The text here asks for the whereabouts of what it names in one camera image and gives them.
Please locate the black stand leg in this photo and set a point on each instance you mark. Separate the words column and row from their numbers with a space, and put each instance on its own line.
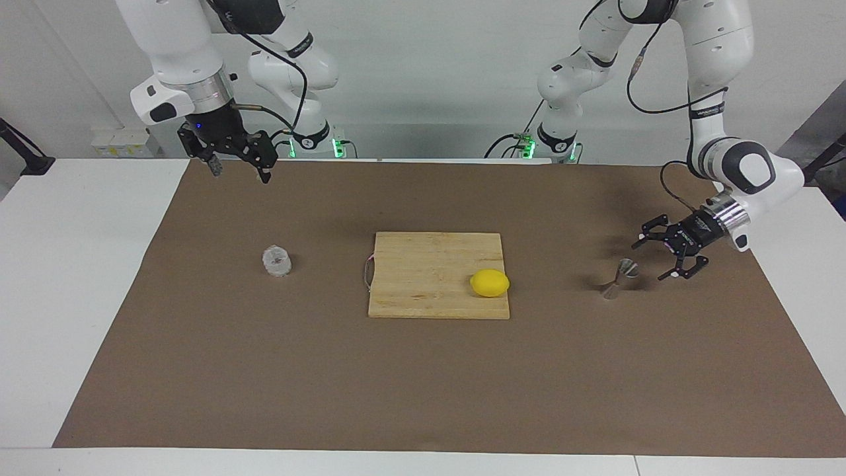
column 827, row 158
column 36, row 164

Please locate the steel double jigger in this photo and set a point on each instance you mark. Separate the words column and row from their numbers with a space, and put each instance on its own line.
column 626, row 268

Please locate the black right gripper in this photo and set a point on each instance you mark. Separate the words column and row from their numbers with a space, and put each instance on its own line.
column 215, row 132

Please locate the yellow lemon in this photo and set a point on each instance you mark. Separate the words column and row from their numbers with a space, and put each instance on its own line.
column 490, row 283

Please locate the brown paper table mat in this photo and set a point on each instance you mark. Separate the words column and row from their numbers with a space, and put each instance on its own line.
column 423, row 383

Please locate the small clear glass cup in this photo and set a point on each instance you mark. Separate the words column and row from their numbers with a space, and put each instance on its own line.
column 276, row 261

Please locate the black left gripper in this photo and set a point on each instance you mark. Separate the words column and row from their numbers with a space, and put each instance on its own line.
column 689, row 235

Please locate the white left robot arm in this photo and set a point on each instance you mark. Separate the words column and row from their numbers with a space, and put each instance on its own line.
column 720, row 39

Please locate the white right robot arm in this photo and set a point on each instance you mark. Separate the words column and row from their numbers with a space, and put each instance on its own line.
column 172, row 39

